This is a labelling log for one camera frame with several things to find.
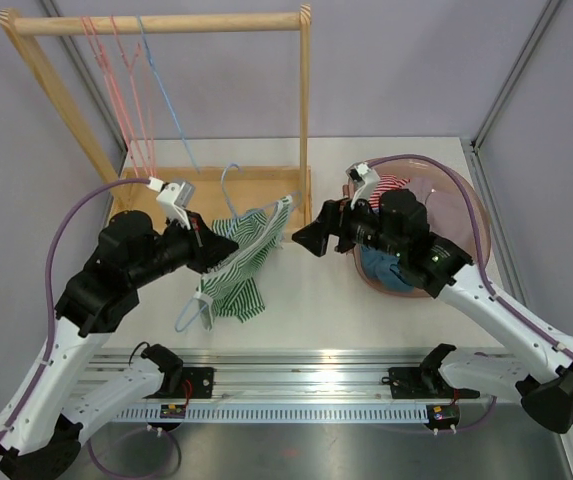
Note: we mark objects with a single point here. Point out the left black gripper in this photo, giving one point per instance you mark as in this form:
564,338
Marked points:
208,247

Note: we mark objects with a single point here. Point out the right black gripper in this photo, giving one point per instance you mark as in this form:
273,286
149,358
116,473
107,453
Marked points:
337,215

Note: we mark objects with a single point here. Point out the green white striped tank top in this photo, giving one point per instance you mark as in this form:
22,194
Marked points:
230,290

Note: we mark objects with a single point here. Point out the blue tank top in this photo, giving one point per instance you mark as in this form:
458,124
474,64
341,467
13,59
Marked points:
384,269

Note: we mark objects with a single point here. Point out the red white striped tank top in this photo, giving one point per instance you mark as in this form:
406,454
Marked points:
386,182

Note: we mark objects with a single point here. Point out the pink wire hanger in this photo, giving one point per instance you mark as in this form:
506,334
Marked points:
116,97

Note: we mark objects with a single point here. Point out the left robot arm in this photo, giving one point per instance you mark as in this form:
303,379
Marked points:
42,429

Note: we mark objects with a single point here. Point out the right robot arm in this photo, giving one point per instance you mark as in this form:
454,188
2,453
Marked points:
539,374

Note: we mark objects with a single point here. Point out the wooden clothes rack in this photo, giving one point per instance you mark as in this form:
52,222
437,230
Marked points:
23,33

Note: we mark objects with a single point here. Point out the pink plastic basin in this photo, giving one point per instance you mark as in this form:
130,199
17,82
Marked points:
416,165

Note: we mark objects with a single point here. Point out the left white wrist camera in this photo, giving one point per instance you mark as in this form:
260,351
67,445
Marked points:
173,198

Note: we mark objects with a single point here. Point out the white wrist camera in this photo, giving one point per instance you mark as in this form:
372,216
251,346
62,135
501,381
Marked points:
363,180
173,198

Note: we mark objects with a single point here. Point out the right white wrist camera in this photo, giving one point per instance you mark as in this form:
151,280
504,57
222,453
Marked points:
363,180

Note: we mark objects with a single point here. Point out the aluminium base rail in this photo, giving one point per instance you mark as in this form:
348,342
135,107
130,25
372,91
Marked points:
302,376

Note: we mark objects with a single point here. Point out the white slotted cable duct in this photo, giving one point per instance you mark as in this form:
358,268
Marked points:
246,413

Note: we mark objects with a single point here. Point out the left aluminium frame post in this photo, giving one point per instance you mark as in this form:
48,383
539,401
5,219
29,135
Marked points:
91,88

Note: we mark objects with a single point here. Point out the aluminium frame post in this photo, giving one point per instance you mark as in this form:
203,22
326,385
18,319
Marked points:
91,88
529,48

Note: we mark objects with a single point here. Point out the right aluminium frame post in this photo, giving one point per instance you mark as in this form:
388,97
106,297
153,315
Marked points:
529,48

